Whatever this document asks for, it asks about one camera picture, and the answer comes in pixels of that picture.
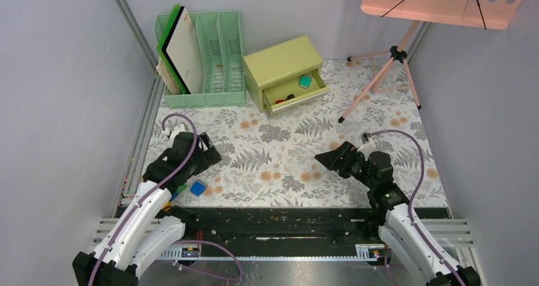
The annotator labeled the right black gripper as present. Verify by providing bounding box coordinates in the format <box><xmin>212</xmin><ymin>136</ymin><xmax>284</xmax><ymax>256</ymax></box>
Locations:
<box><xmin>314</xmin><ymin>141</ymin><xmax>376</xmax><ymax>189</ymax></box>

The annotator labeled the red black stamp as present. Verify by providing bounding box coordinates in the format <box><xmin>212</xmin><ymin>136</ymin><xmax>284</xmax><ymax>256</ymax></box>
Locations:
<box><xmin>275</xmin><ymin>94</ymin><xmax>295</xmax><ymax>104</ymax></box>

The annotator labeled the green cube block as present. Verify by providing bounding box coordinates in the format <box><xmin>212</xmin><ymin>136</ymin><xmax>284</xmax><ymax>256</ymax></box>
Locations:
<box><xmin>299</xmin><ymin>75</ymin><xmax>313</xmax><ymax>89</ymax></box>

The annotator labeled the purple cartoon book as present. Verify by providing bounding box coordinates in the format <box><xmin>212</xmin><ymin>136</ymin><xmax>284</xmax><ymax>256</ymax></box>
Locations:
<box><xmin>157</xmin><ymin>58</ymin><xmax>182</xmax><ymax>95</ymax></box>

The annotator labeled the green Treehouse book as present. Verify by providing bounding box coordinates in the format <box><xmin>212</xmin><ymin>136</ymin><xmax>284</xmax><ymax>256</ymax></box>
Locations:
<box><xmin>156</xmin><ymin>63</ymin><xmax>175</xmax><ymax>95</ymax></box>

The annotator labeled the yellow-green drawer cabinet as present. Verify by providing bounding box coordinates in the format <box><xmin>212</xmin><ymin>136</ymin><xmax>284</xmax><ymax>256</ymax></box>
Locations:
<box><xmin>243</xmin><ymin>36</ymin><xmax>330</xmax><ymax>113</ymax></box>

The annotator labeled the white perforated board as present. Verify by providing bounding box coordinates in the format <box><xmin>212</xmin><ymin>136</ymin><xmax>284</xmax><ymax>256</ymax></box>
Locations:
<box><xmin>167</xmin><ymin>6</ymin><xmax>205</xmax><ymax>94</ymax></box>

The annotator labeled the green clip file folder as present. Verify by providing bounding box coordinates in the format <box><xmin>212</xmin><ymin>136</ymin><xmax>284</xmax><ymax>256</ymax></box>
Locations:
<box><xmin>157</xmin><ymin>4</ymin><xmax>191</xmax><ymax>95</ymax></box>

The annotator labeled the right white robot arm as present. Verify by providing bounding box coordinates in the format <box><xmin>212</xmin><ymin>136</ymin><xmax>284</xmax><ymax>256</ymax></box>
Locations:
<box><xmin>315</xmin><ymin>142</ymin><xmax>481</xmax><ymax>285</ymax></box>

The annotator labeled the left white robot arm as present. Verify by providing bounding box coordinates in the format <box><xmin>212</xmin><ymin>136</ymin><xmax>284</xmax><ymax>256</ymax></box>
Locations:
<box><xmin>72</xmin><ymin>132</ymin><xmax>222</xmax><ymax>285</ymax></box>

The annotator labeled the small blue cap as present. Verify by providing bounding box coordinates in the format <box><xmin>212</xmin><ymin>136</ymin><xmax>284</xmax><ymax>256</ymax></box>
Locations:
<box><xmin>190</xmin><ymin>180</ymin><xmax>208</xmax><ymax>196</ymax></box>

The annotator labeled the green small block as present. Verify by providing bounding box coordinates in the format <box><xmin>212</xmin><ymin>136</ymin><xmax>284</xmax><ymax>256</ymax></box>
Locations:
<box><xmin>177</xmin><ymin>184</ymin><xmax>187</xmax><ymax>194</ymax></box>

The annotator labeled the blue block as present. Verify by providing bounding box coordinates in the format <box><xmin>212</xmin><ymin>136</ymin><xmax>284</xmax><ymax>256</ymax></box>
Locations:
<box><xmin>170</xmin><ymin>191</ymin><xmax>181</xmax><ymax>201</ymax></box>

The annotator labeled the floral table mat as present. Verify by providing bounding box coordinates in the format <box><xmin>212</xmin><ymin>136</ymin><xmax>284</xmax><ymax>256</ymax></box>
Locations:
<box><xmin>144</xmin><ymin>60</ymin><xmax>449</xmax><ymax>208</ymax></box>

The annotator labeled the mint green file organizer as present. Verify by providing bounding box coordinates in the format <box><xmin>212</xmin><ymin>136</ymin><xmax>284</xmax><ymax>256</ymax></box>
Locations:
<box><xmin>154</xmin><ymin>11</ymin><xmax>246</xmax><ymax>109</ymax></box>

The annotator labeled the pink music stand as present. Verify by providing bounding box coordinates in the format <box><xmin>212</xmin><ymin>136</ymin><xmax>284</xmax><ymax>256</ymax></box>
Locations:
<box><xmin>338</xmin><ymin>0</ymin><xmax>524</xmax><ymax>123</ymax></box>

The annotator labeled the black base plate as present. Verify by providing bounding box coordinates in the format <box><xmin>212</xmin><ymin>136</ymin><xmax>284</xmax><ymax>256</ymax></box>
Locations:
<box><xmin>116</xmin><ymin>206</ymin><xmax>451</xmax><ymax>259</ymax></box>

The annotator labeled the aluminium rail frame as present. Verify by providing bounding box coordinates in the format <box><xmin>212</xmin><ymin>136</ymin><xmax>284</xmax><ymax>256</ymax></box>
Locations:
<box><xmin>86</xmin><ymin>0</ymin><xmax>169</xmax><ymax>286</ymax></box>

